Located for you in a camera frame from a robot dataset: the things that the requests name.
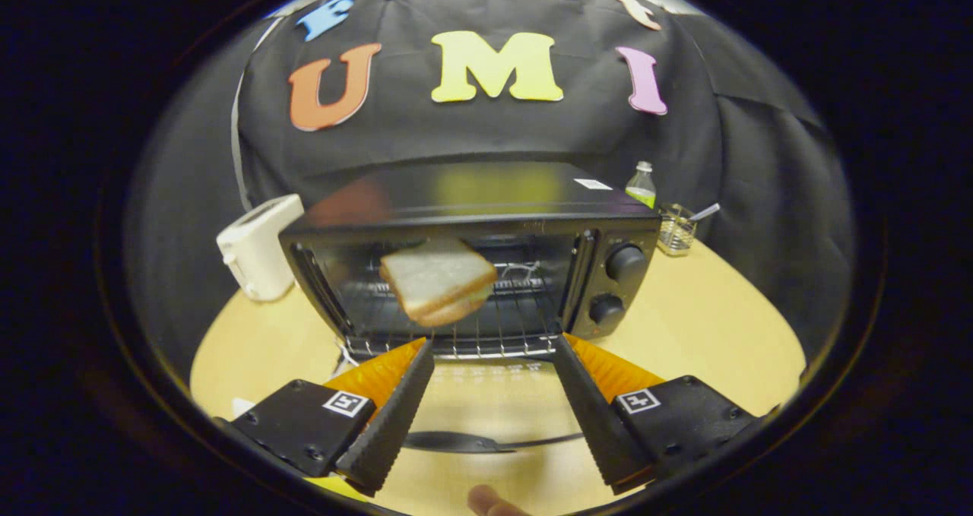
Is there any green label plastic bottle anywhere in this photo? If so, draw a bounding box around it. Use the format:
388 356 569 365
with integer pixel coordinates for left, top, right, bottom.
625 161 658 210

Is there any toast sandwich with lettuce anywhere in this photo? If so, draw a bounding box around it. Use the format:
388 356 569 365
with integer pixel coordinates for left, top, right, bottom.
379 236 499 328

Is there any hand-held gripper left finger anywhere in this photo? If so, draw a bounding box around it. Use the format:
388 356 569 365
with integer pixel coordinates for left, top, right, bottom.
228 338 436 498

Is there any black backdrop cloth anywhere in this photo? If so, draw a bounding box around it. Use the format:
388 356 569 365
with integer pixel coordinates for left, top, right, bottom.
125 0 856 365

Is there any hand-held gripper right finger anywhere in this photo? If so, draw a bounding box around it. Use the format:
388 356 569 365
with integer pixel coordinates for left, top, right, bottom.
551 334 765 495

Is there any black toaster oven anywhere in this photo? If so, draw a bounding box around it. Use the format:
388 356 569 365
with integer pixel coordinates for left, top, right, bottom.
277 160 662 456

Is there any clear glass holder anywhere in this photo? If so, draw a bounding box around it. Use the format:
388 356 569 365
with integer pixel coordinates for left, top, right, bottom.
657 203 698 256

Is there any white pop-up toaster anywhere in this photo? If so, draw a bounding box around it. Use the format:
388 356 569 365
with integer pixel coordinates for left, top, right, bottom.
216 194 305 302

